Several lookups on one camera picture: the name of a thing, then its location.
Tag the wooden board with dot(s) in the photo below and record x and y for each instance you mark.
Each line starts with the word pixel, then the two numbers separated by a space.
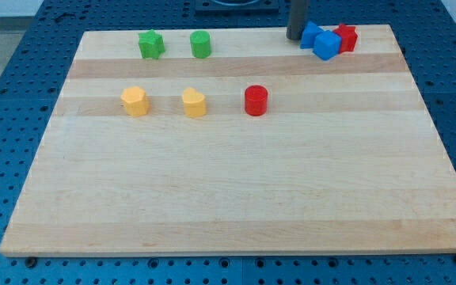
pixel 346 160

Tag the yellow heart block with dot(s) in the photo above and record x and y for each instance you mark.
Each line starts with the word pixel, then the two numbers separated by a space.
pixel 194 103

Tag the red cylinder block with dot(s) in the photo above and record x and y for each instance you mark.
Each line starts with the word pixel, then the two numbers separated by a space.
pixel 256 100

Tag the yellow hexagon block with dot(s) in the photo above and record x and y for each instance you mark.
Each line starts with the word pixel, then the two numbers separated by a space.
pixel 135 101

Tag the green cylinder block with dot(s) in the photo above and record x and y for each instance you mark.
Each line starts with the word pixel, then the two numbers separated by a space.
pixel 200 42

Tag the green star block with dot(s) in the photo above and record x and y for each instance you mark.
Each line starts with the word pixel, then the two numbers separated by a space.
pixel 151 44

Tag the blue angular block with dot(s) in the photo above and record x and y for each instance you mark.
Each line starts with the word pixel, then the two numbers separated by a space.
pixel 309 35

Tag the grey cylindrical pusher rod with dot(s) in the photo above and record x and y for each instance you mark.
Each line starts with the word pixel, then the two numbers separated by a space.
pixel 297 19

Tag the blue cube block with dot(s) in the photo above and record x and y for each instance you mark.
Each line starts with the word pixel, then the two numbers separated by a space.
pixel 326 45

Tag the red star block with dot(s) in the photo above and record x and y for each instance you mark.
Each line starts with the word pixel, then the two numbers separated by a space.
pixel 348 37

